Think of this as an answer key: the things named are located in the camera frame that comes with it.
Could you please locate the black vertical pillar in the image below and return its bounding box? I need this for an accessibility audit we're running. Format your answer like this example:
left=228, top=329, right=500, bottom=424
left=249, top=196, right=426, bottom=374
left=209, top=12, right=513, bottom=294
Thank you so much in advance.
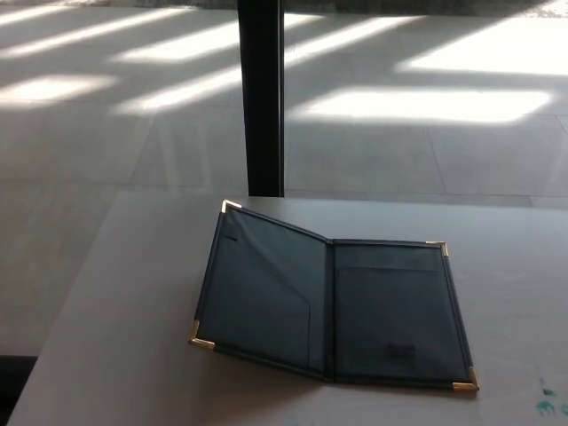
left=237, top=0, right=286, bottom=198

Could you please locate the dark blue diary folder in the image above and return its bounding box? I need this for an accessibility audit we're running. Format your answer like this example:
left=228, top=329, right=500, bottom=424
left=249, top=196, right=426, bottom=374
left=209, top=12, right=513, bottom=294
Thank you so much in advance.
left=189, top=199, right=481, bottom=394

